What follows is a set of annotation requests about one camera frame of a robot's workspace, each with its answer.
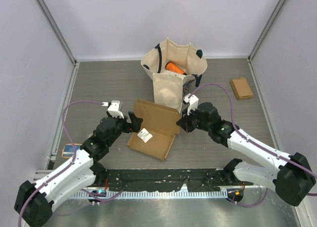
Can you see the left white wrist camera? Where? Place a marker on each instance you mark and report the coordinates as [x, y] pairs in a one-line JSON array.
[[114, 108]]

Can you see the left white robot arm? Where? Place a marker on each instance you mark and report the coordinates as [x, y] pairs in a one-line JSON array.
[[36, 202]]

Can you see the right aluminium frame post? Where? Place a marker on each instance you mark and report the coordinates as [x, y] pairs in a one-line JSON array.
[[268, 26]]

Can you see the brown cardboard box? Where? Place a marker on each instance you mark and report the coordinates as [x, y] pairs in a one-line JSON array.
[[241, 88]]

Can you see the aluminium frame post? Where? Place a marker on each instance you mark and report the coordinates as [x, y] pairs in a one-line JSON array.
[[268, 26], [53, 25]]

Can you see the left aluminium frame post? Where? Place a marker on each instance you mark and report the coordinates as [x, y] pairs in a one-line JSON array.
[[53, 25]]

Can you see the slotted cable duct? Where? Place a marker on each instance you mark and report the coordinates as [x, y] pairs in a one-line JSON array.
[[183, 193]]

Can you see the cardboard sheet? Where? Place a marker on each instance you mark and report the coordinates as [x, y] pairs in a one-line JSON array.
[[160, 121]]

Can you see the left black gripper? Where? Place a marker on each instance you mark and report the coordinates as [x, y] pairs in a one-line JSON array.
[[133, 126]]

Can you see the orange bottle in bag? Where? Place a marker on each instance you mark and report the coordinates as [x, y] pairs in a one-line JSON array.
[[170, 66]]

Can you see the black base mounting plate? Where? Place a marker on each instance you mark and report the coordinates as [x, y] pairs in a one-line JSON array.
[[165, 180]]

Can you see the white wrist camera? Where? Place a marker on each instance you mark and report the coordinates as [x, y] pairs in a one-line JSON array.
[[114, 108], [192, 102]]

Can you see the yellow blue snack box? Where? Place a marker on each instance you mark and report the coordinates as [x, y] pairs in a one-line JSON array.
[[68, 150]]

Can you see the beige canvas tote bag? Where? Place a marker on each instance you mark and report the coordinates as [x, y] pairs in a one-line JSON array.
[[170, 87]]

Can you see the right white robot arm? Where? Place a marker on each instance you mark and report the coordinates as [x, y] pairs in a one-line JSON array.
[[290, 176]]

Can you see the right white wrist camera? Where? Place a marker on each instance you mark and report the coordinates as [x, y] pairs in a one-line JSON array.
[[192, 102]]

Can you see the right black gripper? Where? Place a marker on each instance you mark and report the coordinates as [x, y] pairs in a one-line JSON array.
[[184, 122]]

